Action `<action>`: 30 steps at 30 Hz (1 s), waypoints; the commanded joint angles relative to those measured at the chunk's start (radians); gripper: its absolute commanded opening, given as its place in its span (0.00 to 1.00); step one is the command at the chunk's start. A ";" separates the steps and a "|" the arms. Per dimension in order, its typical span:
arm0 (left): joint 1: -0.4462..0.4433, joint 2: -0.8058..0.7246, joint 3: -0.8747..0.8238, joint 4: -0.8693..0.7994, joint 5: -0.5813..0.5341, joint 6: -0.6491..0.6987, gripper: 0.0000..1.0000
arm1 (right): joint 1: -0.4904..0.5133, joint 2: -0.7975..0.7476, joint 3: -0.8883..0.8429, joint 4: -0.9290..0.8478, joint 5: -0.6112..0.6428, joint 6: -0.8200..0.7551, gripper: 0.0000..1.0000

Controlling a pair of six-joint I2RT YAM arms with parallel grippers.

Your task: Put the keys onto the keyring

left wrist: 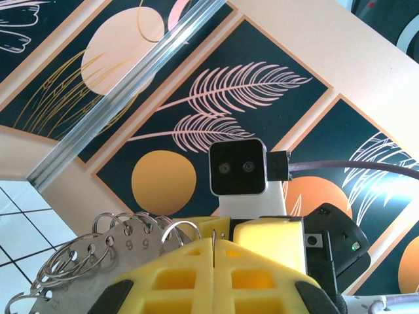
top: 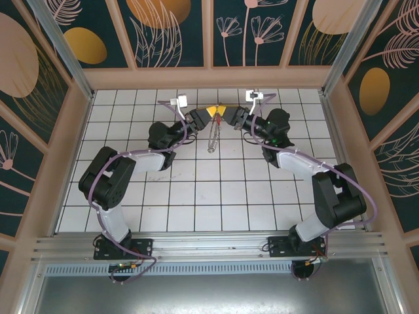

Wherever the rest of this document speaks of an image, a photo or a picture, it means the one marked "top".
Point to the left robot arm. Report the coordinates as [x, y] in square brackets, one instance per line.
[104, 183]

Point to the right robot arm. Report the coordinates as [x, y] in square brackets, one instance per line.
[337, 196]

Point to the grey metal sheet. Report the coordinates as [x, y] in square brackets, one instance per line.
[209, 294]

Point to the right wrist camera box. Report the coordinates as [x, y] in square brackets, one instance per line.
[253, 95]

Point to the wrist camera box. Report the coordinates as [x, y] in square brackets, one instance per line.
[182, 100]
[253, 95]

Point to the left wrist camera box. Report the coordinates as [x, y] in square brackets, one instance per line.
[182, 100]

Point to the aluminium side rail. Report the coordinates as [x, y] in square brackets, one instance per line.
[332, 124]

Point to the aluminium frame post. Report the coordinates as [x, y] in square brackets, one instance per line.
[347, 49]
[63, 49]

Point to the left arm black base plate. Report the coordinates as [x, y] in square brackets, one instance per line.
[144, 245]

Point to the aluminium mounting rail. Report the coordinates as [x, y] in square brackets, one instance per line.
[209, 243]

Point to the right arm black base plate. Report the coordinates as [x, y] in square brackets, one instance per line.
[278, 247]

